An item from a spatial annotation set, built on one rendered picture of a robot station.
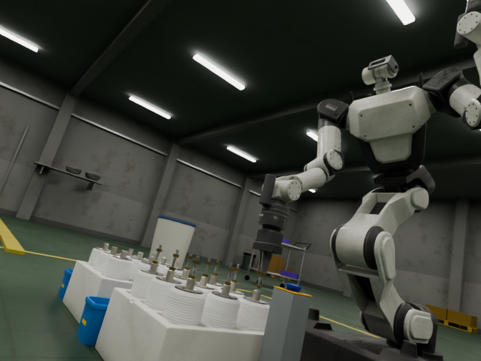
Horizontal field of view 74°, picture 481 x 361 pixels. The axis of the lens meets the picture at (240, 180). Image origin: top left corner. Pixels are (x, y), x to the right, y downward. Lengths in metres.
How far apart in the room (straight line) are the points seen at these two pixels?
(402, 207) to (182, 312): 0.86
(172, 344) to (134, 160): 10.18
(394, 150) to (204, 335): 0.92
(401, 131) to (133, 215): 9.99
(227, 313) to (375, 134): 0.83
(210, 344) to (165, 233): 3.38
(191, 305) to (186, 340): 0.08
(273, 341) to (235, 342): 0.11
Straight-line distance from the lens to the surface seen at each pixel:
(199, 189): 11.89
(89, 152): 10.49
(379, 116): 1.31
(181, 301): 0.84
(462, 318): 10.68
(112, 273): 1.33
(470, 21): 1.23
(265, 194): 0.99
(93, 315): 1.17
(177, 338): 0.82
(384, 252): 1.14
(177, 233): 4.17
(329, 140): 1.29
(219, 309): 0.91
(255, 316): 0.99
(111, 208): 10.60
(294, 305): 0.84
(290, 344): 0.86
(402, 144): 1.32
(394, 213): 1.29
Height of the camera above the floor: 0.36
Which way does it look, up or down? 13 degrees up
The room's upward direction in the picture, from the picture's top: 14 degrees clockwise
